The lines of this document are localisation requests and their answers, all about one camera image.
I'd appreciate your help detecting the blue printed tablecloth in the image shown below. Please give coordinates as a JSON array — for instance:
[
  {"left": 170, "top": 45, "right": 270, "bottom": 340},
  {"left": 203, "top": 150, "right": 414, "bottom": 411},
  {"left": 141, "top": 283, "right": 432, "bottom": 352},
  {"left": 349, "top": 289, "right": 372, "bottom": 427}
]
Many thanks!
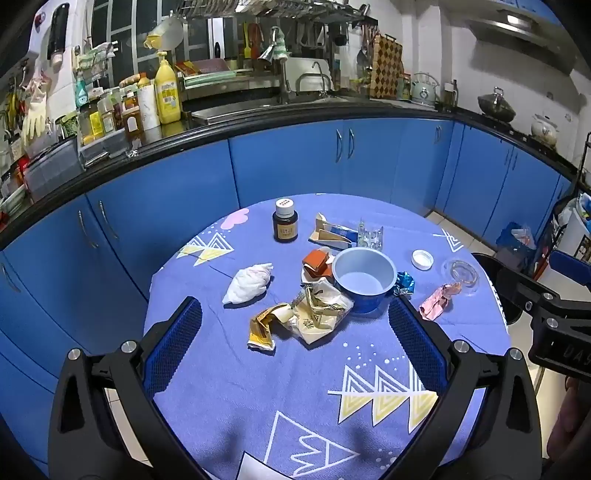
[{"left": 144, "top": 193, "right": 512, "bottom": 480}]

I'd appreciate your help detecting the black storage rack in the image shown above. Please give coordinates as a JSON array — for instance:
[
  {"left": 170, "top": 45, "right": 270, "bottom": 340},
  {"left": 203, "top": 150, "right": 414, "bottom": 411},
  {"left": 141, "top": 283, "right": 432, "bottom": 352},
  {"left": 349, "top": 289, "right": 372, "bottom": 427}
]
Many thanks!
[{"left": 536, "top": 131, "right": 591, "bottom": 282}]

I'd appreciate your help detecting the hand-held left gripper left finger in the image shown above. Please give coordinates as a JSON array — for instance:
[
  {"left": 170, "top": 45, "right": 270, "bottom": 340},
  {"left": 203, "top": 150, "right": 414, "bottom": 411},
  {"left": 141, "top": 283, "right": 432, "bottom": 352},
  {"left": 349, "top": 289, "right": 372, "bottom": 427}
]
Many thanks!
[{"left": 48, "top": 296, "right": 208, "bottom": 480}]

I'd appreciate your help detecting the yellow detergent bottle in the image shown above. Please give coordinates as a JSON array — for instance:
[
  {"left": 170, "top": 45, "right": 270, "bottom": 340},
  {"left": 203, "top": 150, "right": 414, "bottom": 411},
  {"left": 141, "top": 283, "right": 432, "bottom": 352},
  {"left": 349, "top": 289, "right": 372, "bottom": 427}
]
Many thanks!
[{"left": 154, "top": 51, "right": 182, "bottom": 125}]

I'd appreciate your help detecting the brown medicine bottle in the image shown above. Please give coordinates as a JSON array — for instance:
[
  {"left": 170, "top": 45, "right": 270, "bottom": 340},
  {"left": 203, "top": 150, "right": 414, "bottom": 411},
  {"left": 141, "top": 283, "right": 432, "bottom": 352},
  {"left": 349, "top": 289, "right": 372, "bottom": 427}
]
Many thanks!
[{"left": 272, "top": 198, "right": 297, "bottom": 243}]

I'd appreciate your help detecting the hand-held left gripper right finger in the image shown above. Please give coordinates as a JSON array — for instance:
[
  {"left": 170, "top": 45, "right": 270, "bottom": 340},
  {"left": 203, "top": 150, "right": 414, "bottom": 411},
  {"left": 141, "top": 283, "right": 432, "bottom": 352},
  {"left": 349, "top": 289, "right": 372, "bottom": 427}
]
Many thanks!
[{"left": 387, "top": 295, "right": 543, "bottom": 480}]

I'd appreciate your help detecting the yellow wrapper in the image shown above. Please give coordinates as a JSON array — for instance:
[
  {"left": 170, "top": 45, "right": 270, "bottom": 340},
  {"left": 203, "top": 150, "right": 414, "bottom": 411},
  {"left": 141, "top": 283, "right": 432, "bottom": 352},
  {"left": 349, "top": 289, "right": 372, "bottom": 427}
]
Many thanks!
[{"left": 247, "top": 302, "right": 294, "bottom": 350}]

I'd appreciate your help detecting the grey bin with blue bag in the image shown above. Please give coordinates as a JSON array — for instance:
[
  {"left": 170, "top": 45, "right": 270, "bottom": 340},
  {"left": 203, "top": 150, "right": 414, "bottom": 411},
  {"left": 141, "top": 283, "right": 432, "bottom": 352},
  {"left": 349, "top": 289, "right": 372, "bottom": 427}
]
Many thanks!
[{"left": 496, "top": 222, "right": 536, "bottom": 273}]

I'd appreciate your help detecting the checkered cutting board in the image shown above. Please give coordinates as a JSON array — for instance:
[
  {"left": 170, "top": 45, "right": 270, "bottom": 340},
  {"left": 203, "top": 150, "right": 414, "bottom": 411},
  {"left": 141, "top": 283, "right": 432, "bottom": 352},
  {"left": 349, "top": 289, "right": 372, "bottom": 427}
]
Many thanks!
[{"left": 369, "top": 34, "right": 404, "bottom": 99}]

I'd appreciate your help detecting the steel kitchen faucet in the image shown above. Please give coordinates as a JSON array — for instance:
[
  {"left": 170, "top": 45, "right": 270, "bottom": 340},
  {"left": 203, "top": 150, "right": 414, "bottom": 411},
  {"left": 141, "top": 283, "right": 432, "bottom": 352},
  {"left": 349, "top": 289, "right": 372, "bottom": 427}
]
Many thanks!
[{"left": 257, "top": 26, "right": 293, "bottom": 104}]

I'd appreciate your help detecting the black kitchen countertop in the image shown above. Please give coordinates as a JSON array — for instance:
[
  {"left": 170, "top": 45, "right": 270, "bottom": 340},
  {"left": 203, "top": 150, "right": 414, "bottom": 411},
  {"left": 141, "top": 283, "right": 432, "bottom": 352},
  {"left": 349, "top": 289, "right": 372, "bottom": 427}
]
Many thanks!
[{"left": 0, "top": 95, "right": 591, "bottom": 250}]

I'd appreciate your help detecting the tall white appliance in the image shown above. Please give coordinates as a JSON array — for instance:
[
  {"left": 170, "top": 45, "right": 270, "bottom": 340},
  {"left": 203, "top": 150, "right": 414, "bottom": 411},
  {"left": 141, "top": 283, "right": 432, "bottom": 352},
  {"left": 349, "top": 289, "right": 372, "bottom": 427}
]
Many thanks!
[{"left": 561, "top": 208, "right": 591, "bottom": 264}]

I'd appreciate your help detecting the glass ashtray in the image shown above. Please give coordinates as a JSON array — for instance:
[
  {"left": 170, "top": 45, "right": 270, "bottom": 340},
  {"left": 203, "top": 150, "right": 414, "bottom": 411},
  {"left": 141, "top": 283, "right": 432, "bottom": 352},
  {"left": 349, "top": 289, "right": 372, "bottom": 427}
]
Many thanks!
[{"left": 442, "top": 259, "right": 481, "bottom": 296}]

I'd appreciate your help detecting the row of condiment bottles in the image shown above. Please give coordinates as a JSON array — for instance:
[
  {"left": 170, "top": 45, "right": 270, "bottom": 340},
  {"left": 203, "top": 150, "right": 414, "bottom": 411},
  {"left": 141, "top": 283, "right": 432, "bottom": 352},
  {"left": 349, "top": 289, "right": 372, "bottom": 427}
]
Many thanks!
[{"left": 76, "top": 74, "right": 141, "bottom": 148}]

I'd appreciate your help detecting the white water filter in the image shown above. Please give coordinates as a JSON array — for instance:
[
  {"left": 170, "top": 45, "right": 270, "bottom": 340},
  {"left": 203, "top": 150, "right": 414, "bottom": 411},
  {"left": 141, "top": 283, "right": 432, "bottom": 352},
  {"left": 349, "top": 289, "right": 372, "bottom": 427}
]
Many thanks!
[{"left": 295, "top": 58, "right": 333, "bottom": 93}]

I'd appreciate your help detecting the torn cardboard box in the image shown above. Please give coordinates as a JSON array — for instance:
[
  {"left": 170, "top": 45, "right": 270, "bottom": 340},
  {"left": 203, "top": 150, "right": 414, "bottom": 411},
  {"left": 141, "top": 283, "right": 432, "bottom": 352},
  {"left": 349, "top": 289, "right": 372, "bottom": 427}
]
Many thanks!
[{"left": 308, "top": 212, "right": 358, "bottom": 247}]

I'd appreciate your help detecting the steel dish rack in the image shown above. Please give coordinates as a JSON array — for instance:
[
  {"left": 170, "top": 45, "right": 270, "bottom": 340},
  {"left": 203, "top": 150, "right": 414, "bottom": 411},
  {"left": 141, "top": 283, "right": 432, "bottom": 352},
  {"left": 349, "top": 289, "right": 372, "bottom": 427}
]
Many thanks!
[{"left": 178, "top": 0, "right": 379, "bottom": 28}]

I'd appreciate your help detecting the pale green kettle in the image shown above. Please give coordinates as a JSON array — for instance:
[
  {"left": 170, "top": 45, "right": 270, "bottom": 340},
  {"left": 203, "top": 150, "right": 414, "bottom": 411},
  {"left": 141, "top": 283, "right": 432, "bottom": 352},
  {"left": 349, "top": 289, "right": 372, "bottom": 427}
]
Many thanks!
[{"left": 411, "top": 72, "right": 440, "bottom": 106}]

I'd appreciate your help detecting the steel range hood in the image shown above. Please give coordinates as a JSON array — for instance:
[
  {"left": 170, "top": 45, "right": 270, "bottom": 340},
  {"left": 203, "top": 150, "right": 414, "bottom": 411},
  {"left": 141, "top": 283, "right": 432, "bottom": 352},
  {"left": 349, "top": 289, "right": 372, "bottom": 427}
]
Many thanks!
[{"left": 466, "top": 0, "right": 578, "bottom": 70}]

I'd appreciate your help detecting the blue foil wrapper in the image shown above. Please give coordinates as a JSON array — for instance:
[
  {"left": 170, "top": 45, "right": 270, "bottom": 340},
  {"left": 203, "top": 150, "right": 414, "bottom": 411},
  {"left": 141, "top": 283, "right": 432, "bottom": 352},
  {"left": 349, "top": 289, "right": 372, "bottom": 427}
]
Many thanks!
[{"left": 392, "top": 271, "right": 416, "bottom": 296}]

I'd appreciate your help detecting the grey plastic storage container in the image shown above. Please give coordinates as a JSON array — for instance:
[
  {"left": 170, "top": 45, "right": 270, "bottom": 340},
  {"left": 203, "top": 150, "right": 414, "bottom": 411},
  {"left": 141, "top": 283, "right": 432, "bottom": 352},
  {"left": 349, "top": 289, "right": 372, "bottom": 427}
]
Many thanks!
[{"left": 23, "top": 138, "right": 84, "bottom": 199}]

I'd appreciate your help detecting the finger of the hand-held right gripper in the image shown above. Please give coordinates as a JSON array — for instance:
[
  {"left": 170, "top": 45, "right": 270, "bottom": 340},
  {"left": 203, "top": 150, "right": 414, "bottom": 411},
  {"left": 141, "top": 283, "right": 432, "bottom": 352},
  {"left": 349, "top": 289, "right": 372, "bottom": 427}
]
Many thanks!
[
  {"left": 549, "top": 250, "right": 591, "bottom": 280},
  {"left": 489, "top": 266, "right": 591, "bottom": 322}
]

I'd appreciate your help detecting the black round trash bin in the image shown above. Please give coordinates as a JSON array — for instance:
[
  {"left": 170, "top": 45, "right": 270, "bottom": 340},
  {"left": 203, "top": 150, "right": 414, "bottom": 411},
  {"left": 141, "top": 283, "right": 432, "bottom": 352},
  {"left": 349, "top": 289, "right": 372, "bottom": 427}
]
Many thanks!
[{"left": 471, "top": 252, "right": 527, "bottom": 326}]

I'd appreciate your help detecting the beige paper wrapper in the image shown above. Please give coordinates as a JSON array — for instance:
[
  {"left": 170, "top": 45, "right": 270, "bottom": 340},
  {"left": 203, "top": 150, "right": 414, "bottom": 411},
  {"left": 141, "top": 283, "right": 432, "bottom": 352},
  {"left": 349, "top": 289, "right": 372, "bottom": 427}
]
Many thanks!
[{"left": 288, "top": 279, "right": 355, "bottom": 346}]

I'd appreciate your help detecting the white tissue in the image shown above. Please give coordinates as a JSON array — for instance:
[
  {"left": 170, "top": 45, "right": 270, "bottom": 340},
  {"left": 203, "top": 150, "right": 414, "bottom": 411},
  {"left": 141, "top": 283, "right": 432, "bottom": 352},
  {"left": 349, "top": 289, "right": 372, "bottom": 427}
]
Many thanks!
[{"left": 222, "top": 263, "right": 274, "bottom": 305}]

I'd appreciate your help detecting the yellow rubber glove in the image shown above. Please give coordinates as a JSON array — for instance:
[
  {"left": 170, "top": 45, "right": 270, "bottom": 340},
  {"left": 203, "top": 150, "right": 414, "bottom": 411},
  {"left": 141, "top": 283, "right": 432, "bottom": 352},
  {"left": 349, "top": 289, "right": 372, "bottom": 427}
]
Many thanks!
[{"left": 22, "top": 88, "right": 48, "bottom": 141}]

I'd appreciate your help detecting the small orange box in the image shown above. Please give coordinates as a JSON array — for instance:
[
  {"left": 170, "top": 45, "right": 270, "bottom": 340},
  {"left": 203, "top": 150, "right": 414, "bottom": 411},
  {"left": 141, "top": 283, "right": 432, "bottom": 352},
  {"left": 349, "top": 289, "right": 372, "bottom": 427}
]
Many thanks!
[{"left": 302, "top": 248, "right": 334, "bottom": 278}]

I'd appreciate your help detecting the silver blister pack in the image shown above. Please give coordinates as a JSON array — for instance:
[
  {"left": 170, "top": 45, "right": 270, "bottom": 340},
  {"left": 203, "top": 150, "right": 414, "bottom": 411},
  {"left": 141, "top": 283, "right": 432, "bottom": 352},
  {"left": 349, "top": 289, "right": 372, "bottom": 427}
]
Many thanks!
[{"left": 357, "top": 220, "right": 385, "bottom": 251}]

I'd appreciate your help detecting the dark wok with lid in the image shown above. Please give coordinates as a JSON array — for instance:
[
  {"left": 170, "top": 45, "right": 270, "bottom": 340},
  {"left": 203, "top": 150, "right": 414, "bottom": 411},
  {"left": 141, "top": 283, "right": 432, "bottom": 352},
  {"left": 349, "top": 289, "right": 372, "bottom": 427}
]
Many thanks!
[{"left": 478, "top": 87, "right": 517, "bottom": 121}]

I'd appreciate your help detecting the white wall appliance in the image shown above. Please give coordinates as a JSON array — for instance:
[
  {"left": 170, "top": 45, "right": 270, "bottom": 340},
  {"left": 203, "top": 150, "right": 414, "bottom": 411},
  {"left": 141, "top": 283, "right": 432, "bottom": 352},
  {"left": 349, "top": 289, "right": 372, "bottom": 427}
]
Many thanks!
[{"left": 28, "top": 0, "right": 93, "bottom": 107}]

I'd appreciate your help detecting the crumpled pink wrapper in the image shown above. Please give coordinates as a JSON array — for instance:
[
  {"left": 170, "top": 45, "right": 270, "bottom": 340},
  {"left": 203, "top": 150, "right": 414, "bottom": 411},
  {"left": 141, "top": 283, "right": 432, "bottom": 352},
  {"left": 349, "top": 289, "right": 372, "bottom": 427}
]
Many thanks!
[{"left": 419, "top": 282, "right": 462, "bottom": 320}]

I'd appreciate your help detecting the white ceramic pot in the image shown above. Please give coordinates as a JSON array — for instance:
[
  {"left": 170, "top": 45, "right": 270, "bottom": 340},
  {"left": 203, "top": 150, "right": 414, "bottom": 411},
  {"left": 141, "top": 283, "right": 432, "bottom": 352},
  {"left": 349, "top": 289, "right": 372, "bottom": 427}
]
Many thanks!
[{"left": 531, "top": 114, "right": 561, "bottom": 145}]

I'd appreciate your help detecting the steel sink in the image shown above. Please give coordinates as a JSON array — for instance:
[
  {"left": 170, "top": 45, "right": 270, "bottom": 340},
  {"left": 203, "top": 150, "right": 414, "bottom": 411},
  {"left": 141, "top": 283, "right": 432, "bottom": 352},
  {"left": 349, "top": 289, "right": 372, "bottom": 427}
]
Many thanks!
[{"left": 191, "top": 95, "right": 352, "bottom": 121}]

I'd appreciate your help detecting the white patterned bottle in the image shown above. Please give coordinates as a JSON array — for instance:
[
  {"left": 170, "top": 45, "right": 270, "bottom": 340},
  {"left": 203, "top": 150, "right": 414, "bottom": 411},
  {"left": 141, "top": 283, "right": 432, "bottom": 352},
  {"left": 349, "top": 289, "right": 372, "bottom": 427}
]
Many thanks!
[{"left": 137, "top": 74, "right": 161, "bottom": 131}]

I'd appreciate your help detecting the person's right hand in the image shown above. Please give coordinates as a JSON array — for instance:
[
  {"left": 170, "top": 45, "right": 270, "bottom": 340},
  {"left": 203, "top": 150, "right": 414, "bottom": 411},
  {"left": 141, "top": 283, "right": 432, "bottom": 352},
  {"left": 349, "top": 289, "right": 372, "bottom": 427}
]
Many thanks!
[{"left": 549, "top": 375, "right": 591, "bottom": 462}]

